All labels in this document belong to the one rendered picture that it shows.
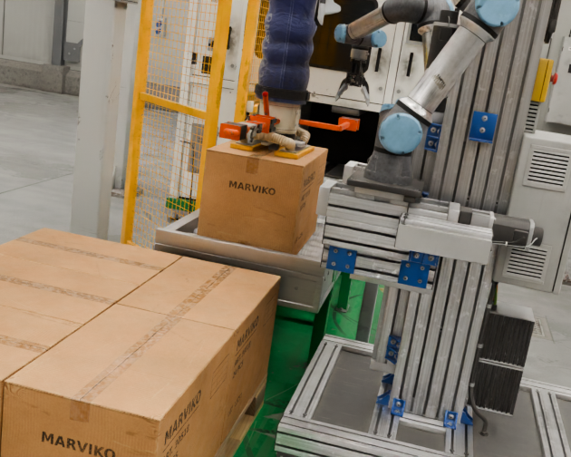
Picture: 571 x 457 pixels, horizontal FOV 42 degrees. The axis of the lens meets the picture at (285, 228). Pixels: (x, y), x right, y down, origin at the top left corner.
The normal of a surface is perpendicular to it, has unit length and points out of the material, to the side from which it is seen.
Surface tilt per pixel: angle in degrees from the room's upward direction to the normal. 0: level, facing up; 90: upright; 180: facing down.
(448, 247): 90
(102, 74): 90
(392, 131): 97
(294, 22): 75
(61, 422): 90
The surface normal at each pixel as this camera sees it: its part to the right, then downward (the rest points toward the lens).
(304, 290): -0.22, 0.21
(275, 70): -0.39, -0.10
